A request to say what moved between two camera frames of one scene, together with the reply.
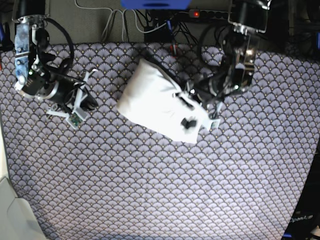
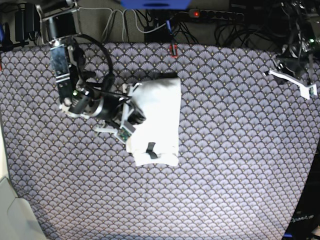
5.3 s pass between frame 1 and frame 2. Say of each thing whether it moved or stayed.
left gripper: moved
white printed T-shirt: moved
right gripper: moved
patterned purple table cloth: stayed
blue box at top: stayed
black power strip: stayed
